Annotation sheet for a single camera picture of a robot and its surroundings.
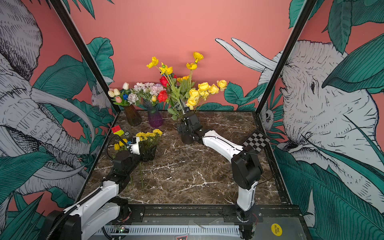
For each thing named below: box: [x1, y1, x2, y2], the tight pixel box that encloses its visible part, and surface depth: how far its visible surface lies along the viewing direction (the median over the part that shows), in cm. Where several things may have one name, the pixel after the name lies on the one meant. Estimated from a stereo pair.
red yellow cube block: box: [111, 125, 125, 137], surface depth 105 cm
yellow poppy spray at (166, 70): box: [146, 56, 181, 103], surface depth 74 cm
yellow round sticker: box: [271, 223, 283, 237], surface depth 72 cm
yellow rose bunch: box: [185, 80, 228, 110], surface depth 79 cm
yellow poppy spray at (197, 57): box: [186, 51, 204, 91], surface depth 81 cm
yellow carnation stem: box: [152, 129, 163, 148], surface depth 103 cm
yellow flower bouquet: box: [167, 75, 196, 121], surface depth 85 cm
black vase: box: [181, 133, 194, 145], surface depth 102 cm
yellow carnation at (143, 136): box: [135, 132, 148, 142], surface depth 103 cm
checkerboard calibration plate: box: [241, 129, 271, 153], surface depth 103 cm
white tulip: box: [122, 82, 129, 90], surface depth 95 cm
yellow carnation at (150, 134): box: [145, 132, 156, 137], surface depth 102 cm
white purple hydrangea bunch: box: [127, 82, 166, 105], surface depth 92 cm
